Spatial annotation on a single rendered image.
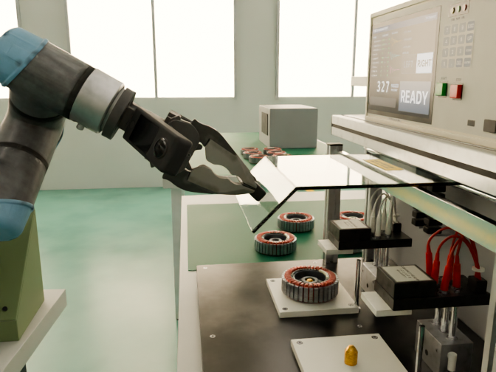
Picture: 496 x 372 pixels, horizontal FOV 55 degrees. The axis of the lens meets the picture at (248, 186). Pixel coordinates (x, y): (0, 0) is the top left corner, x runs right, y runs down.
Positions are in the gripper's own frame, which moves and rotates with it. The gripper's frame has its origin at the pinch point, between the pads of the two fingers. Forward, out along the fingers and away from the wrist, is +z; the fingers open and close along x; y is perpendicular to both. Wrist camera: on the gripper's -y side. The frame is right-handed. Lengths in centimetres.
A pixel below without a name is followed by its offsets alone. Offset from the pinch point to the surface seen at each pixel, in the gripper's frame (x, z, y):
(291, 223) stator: 13, 32, 69
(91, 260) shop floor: 129, -13, 249
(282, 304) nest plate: 19.2, 21.3, 18.7
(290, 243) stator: 15, 29, 52
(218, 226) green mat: 26, 16, 79
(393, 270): 0.8, 25.4, 0.2
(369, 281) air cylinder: 8.3, 36.3, 22.5
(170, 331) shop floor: 101, 36, 150
